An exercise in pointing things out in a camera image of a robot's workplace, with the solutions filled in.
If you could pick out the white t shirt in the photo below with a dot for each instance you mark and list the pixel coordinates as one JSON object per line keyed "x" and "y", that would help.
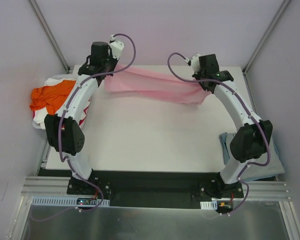
{"x": 43, "y": 117}

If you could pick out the left aluminium corner post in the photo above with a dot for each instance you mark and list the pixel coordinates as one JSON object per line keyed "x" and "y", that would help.
{"x": 48, "y": 33}

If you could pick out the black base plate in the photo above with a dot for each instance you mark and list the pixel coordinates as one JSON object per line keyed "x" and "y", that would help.
{"x": 172, "y": 190}

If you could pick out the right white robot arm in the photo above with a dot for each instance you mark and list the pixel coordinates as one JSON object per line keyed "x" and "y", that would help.
{"x": 251, "y": 142}

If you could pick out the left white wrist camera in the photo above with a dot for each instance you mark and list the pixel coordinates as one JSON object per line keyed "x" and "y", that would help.
{"x": 116, "y": 47}

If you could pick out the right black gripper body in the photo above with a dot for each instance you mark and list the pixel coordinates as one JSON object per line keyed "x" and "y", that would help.
{"x": 200, "y": 75}

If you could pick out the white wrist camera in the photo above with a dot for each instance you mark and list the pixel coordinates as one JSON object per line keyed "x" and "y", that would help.
{"x": 116, "y": 47}
{"x": 194, "y": 62}

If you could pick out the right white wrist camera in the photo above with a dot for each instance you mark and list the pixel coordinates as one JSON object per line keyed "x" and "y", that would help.
{"x": 194, "y": 62}

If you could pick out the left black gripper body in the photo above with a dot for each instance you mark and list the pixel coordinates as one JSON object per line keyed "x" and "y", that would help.
{"x": 109, "y": 67}

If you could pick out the left slotted cable duct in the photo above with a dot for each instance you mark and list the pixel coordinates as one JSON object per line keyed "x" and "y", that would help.
{"x": 56, "y": 201}

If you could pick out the blue folded t shirt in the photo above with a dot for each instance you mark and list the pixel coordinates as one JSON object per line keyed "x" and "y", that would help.
{"x": 254, "y": 172}

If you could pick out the right aluminium corner post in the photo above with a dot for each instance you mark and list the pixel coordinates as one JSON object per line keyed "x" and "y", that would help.
{"x": 266, "y": 35}

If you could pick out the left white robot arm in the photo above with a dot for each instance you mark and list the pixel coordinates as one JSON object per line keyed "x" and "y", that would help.
{"x": 63, "y": 128}

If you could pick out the right slotted cable duct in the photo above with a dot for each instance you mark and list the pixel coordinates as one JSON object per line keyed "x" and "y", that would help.
{"x": 209, "y": 205}

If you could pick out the aluminium extrusion rail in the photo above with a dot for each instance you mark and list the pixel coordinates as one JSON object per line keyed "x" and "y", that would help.
{"x": 55, "y": 183}

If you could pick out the aluminium corner post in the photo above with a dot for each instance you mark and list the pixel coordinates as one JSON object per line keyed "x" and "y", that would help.
{"x": 48, "y": 33}
{"x": 266, "y": 35}

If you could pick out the orange t shirt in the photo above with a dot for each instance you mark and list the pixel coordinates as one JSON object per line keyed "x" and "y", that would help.
{"x": 51, "y": 97}

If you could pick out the pink t shirt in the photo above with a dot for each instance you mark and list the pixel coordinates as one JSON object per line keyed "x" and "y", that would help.
{"x": 155, "y": 85}

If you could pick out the slotted cable duct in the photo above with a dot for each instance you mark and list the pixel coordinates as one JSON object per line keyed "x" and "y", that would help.
{"x": 209, "y": 205}
{"x": 56, "y": 201}

